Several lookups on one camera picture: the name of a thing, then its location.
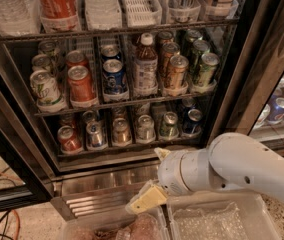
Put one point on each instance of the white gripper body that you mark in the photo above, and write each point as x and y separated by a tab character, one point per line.
172	174

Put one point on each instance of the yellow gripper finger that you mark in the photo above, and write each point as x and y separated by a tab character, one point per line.
151	195
161	153

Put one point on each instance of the silver blue redbull can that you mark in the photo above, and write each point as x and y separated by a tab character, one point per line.
94	135

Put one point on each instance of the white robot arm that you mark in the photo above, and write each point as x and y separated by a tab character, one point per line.
232	162

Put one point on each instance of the green can bottom shelf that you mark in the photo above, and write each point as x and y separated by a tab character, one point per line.
168	125

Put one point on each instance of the silver white can bottom shelf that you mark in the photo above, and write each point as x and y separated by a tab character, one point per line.
145	128

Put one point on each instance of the blue can bottom shelf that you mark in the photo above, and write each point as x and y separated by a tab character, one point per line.
191	121

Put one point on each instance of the gold can bottom shelf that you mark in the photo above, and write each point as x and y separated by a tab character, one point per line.
121	132

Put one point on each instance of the redbull can rear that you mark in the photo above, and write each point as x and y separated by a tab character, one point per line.
89	116

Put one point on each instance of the blue pepsi can front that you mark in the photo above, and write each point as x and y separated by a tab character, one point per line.
114	77

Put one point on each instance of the blue pepsi can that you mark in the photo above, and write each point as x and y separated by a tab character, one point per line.
111	51
114	77

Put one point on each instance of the green white can front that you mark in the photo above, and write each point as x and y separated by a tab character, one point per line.
208	64

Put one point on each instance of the orange gold can front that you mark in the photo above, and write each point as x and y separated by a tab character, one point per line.
177	67

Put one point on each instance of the red soda can bottom shelf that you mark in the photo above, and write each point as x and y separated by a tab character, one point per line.
68	138

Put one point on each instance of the orange soda can front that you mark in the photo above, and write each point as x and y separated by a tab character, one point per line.
81	84

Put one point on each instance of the orange soda can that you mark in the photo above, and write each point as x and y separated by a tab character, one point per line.
81	84
76	58

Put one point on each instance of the fridge glass door right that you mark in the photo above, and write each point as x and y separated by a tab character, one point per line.
253	69

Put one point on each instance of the blue pepsi can rear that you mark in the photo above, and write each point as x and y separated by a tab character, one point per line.
111	51

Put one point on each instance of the orange soda can rear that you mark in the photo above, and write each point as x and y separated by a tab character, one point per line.
76	58

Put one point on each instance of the white green soda can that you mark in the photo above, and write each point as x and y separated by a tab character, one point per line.
45	87

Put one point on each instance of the white plastic shelf tray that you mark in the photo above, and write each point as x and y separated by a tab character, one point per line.
142	13

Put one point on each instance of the clear plastic bin left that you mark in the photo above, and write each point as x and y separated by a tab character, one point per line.
118	224

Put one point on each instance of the clear plastic bin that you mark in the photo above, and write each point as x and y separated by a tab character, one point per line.
214	216
118	224

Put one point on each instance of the clear plastic bin right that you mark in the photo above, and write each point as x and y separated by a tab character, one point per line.
214	216

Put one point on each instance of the brown tea bottle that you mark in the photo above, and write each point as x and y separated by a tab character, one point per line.
145	63

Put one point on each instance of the red cola bottle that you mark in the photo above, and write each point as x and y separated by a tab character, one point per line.
58	0

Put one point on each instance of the clear water bottle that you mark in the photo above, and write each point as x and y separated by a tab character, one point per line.
19	17

